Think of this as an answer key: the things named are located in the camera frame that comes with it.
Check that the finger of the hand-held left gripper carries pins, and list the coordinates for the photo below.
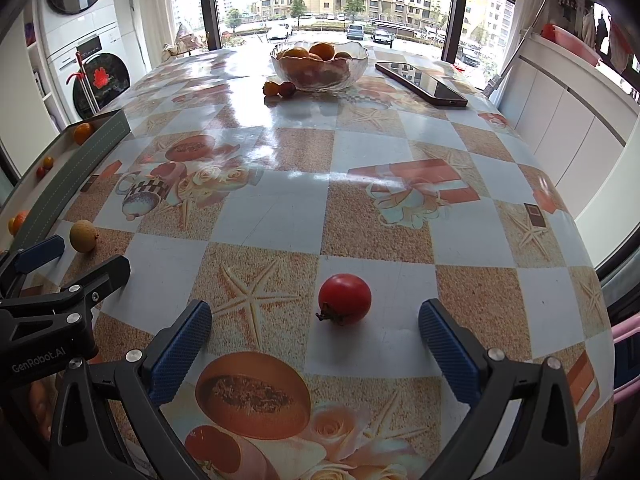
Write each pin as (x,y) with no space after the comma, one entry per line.
(105,272)
(42,250)

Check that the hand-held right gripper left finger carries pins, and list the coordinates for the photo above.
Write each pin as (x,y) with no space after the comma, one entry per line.
(180,350)

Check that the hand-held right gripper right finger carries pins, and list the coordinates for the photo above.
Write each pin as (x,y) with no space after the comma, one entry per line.
(452,355)

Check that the large orange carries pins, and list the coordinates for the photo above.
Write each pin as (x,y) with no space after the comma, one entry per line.
(82,132)
(22,220)

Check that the small yellow cherry tomato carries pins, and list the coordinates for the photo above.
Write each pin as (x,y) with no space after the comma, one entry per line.
(11,226)

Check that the beige round loquat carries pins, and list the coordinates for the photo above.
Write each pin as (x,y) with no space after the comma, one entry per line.
(82,235)

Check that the small red cherry tomato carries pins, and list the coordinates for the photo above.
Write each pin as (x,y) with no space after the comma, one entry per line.
(287,88)
(41,172)

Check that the grey rectangular tray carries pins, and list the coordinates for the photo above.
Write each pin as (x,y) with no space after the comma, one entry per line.
(75,170)

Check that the small orange cherry tomato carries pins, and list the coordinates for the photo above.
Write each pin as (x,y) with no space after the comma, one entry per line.
(48,162)
(271,88)

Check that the red tomato with stem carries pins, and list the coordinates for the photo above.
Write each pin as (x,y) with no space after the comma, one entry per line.
(345,299)

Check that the person's left hand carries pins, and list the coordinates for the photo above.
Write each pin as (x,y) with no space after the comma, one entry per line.
(41,405)

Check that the printed checkered tablecloth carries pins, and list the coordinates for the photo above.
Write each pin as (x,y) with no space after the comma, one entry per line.
(360,210)

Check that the pink chair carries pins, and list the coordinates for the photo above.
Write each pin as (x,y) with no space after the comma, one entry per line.
(627,340)

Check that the white washing machine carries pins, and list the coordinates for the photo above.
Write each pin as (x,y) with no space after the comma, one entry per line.
(102,80)

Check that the black smartphone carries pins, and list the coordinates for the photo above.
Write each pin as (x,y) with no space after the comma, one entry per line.
(422,84)

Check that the clear glass bowl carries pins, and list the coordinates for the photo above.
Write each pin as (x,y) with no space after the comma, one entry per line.
(320,77)

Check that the orange in glass bowl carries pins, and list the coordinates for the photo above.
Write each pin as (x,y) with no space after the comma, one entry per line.
(342,55)
(295,53)
(321,51)

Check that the white parked car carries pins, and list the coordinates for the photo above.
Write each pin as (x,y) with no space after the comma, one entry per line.
(278,31)

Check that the broom stick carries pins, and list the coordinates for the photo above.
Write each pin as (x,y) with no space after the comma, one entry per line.
(520,42)

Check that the red plastic basin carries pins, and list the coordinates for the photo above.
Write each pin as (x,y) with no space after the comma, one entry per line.
(572,42)

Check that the grey parked car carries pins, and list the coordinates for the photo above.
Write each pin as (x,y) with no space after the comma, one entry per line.
(355,31)

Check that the white wall cabinet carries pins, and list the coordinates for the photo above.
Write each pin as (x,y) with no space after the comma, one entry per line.
(565,110)

